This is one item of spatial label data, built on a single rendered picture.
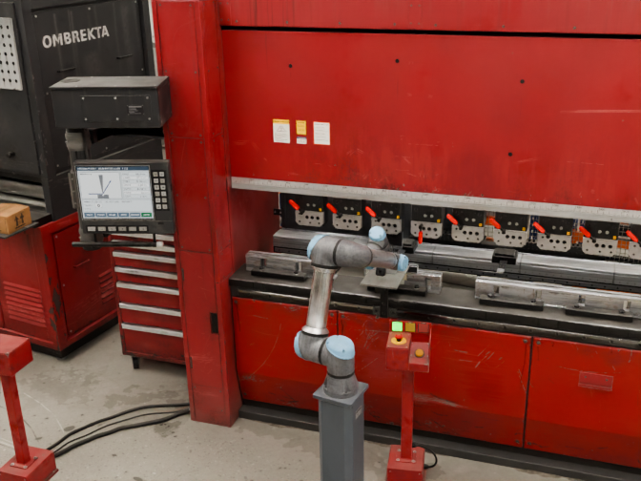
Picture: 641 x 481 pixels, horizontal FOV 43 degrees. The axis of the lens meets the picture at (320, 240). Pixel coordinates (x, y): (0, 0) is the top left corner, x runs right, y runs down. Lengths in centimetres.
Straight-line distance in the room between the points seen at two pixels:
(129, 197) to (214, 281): 66
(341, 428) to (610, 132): 171
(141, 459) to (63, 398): 84
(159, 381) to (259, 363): 90
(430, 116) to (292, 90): 68
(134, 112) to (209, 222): 69
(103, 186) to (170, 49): 72
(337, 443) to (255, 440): 108
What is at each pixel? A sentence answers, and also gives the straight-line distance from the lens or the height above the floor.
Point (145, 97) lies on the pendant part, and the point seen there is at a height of 189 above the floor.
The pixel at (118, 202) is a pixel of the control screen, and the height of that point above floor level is 140.
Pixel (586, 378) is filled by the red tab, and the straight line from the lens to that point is 405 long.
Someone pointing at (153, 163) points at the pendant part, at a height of 159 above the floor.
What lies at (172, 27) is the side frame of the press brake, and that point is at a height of 218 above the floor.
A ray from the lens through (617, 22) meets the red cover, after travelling 362.
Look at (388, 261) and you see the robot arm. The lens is 352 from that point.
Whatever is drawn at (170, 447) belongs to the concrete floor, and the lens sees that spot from 455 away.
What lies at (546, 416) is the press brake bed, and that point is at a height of 34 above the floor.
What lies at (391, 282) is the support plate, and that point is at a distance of 388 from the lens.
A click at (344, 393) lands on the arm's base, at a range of 340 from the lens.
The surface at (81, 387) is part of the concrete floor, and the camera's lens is 520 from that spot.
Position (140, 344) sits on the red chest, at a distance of 513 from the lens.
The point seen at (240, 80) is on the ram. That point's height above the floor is 190.
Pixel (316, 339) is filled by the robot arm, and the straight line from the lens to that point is 339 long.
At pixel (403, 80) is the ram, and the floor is 193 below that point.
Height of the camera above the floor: 263
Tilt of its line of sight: 22 degrees down
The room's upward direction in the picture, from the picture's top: 1 degrees counter-clockwise
